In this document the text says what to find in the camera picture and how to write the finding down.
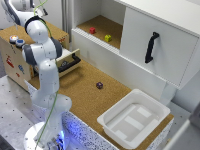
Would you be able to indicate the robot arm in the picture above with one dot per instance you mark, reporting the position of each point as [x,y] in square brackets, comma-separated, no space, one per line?
[46,75]

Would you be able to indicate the purple block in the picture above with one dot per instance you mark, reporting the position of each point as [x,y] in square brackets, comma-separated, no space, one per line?
[99,85]

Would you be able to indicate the white cabinet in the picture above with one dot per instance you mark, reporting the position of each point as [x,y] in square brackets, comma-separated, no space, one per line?
[110,63]

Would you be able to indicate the yellow block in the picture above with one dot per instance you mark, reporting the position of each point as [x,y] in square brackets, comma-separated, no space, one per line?
[108,38]

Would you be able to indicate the wooden drawer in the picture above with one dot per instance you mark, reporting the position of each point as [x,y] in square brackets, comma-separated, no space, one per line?
[69,53]

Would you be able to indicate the pink block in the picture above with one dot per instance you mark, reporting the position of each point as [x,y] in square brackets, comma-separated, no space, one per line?
[92,30]

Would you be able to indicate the white plastic box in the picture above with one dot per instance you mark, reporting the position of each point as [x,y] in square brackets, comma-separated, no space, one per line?
[133,121]

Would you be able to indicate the white sliding door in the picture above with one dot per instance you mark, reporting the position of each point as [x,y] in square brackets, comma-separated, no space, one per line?
[173,50]

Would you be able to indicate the blue button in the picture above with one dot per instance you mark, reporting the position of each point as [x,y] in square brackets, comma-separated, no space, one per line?
[20,42]

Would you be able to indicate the wooden drawer box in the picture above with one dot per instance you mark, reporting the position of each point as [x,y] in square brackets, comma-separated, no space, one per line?
[10,65]

